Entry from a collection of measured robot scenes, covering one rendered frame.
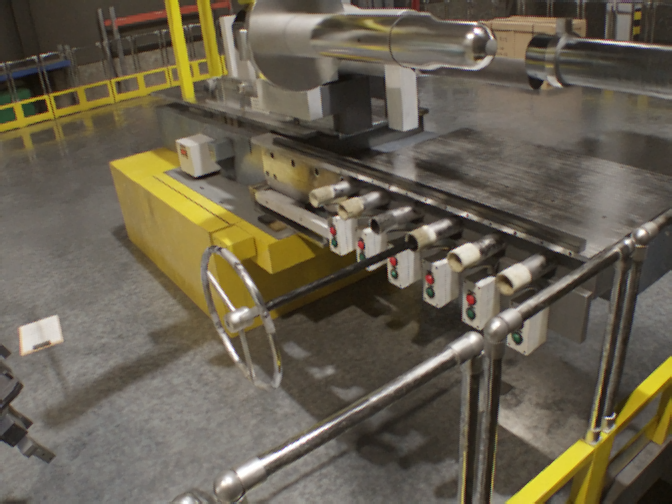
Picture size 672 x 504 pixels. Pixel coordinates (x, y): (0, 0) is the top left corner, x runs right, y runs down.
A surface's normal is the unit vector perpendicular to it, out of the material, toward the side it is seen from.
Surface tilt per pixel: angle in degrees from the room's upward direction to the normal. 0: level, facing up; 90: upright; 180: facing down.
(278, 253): 90
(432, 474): 0
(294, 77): 90
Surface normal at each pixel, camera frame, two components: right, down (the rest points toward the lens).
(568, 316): -0.81, 0.34
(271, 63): 0.58, 0.33
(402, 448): -0.10, -0.88
